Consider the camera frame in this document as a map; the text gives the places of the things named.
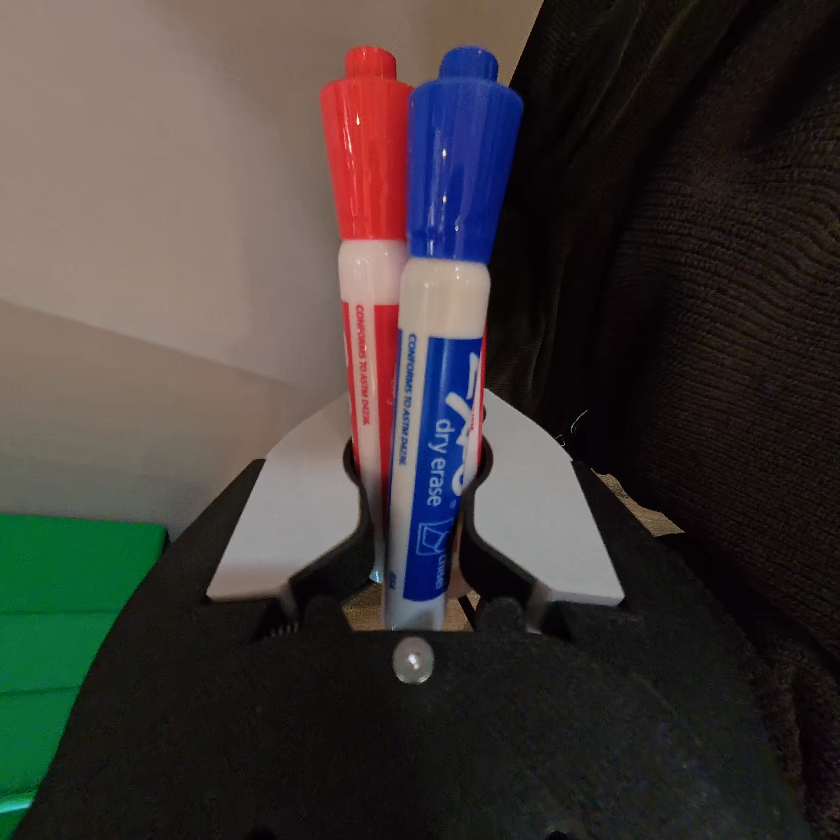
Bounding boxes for blue dry erase marker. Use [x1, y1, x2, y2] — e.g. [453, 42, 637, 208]
[384, 45, 525, 632]

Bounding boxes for dark corduroy pants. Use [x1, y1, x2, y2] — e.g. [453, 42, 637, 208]
[489, 0, 840, 473]

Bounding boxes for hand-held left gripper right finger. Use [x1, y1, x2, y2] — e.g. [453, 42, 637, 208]
[459, 394, 626, 634]

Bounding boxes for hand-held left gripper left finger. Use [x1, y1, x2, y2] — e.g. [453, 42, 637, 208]
[205, 394, 379, 621]

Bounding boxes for green plastic bin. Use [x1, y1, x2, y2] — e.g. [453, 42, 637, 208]
[0, 513, 170, 840]

